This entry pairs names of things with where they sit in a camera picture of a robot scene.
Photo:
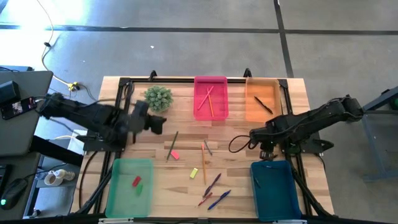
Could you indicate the grey crayon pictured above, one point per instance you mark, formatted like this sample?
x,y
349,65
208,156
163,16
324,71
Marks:
x,y
208,147

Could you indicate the silver metal bracket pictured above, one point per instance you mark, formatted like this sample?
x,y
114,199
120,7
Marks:
x,y
290,221
115,221

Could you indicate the purple pen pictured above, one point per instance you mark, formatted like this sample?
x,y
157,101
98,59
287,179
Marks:
x,y
212,185

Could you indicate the roll of white tape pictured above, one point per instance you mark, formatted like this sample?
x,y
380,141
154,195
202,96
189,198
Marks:
x,y
53,179

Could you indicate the orange plastic bin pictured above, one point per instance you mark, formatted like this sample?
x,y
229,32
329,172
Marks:
x,y
267,90

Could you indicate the black crayon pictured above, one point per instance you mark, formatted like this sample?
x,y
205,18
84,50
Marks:
x,y
263,105

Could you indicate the yellow eraser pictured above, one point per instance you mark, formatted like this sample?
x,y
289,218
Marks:
x,y
193,173

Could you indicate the green potted plant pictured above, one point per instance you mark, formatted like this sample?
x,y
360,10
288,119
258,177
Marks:
x,y
158,99

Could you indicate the green eraser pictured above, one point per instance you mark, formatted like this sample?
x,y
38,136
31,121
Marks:
x,y
139,189

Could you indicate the black keyboard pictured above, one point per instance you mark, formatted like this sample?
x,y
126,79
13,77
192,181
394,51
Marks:
x,y
4,175

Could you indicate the grey desk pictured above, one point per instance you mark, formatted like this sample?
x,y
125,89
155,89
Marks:
x,y
25,137

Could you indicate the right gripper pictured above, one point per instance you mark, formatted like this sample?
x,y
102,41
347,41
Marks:
x,y
262,137

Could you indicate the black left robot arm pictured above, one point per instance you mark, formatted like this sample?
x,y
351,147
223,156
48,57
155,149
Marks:
x,y
93,116

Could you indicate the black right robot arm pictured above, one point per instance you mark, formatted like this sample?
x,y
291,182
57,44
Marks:
x,y
311,119

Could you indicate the pink plastic bin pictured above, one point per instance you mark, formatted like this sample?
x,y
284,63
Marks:
x,y
220,105

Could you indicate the green plastic bin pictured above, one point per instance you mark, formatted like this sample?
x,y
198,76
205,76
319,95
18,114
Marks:
x,y
124,202

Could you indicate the dark blue plastic bin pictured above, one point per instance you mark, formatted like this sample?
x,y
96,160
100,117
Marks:
x,y
278,199

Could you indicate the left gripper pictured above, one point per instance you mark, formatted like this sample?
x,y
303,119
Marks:
x,y
141,116

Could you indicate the red eraser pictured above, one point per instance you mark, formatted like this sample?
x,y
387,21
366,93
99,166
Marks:
x,y
136,181

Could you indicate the black table clamp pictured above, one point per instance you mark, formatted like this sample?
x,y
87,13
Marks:
x,y
247,73
153,74

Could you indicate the pink eraser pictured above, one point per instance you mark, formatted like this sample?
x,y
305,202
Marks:
x,y
175,155

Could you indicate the black smartphone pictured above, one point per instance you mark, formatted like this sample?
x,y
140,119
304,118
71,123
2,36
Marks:
x,y
18,108

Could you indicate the black computer mouse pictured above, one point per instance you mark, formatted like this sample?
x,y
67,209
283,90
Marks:
x,y
12,193

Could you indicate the blue grey cart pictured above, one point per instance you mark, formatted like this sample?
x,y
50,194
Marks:
x,y
382,146

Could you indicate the black aluminium table frame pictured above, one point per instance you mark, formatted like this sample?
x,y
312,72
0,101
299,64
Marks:
x,y
174,80

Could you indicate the dark desk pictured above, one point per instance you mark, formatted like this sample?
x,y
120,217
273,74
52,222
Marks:
x,y
21,169

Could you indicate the black box device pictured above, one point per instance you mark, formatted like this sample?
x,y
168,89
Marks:
x,y
9,91

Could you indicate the blue pen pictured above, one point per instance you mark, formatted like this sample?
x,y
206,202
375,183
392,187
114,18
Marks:
x,y
219,200

